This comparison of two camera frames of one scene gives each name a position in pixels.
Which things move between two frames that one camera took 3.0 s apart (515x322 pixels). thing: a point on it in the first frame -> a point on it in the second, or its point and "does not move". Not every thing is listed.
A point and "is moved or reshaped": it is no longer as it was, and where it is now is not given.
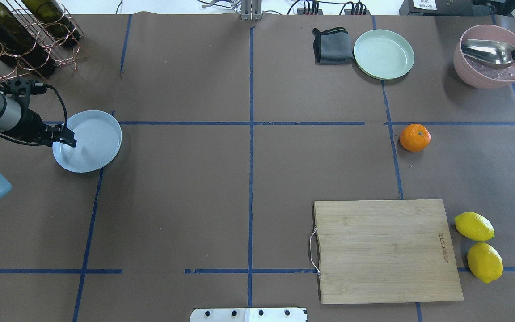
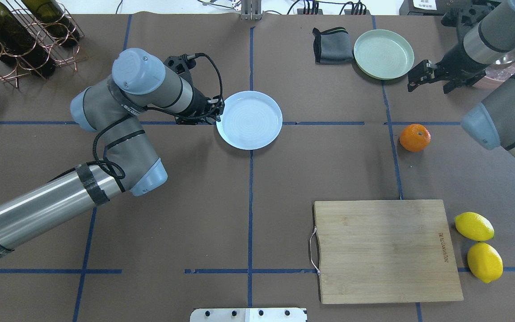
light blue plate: [99, 140] is moved or reshaped
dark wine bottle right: [55, 21] does not move
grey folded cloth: [332, 46] does not move
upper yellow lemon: [474, 226] does not move
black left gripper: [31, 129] -> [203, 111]
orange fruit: [415, 137] does not move
